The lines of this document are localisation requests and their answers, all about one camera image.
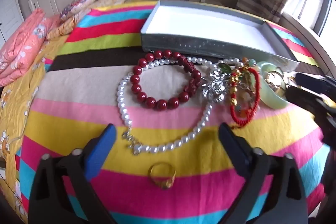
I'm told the multicolour stone bead bracelet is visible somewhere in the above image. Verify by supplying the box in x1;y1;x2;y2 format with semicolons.
236;57;257;109

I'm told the gold bangle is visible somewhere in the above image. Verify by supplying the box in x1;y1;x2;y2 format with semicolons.
264;70;286;96

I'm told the pink floral quilt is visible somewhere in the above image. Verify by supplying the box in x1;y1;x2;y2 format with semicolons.
0;8;62;86

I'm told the yellow floral bedsheet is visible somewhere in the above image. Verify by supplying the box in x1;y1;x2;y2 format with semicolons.
0;35;69;216

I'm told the grey cardboard box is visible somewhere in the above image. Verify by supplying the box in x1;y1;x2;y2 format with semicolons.
140;0;300;73

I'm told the red string gold bead bracelet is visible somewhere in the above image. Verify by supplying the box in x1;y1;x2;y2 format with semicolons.
228;67;261;127

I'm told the silver flower brooch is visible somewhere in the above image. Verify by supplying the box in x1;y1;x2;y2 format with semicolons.
202;68;228;104

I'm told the patterned round cushion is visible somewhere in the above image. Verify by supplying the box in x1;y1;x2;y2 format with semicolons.
59;0;105;21

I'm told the white pearl necklace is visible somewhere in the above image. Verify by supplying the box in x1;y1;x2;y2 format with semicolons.
117;56;243;156

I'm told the striped colourful blanket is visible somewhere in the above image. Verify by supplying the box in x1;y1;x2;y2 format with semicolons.
16;0;331;224

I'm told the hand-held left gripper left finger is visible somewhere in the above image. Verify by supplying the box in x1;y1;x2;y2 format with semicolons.
28;123;117;224

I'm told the gold ring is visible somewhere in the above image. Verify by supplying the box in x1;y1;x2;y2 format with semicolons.
147;162;177;190

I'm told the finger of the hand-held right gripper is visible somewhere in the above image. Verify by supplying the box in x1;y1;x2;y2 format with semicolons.
286;86;336;121
294;72;336;94

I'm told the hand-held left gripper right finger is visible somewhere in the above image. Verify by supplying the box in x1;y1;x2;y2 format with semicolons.
218;122;308;224

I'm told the green gem pendant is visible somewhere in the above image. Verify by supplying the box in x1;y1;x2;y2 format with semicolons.
219;63;233;75

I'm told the green jade bangle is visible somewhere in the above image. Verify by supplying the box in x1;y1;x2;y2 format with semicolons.
256;61;288;110

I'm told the white wardrobe door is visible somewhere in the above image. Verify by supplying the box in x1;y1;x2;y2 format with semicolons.
0;0;25;49

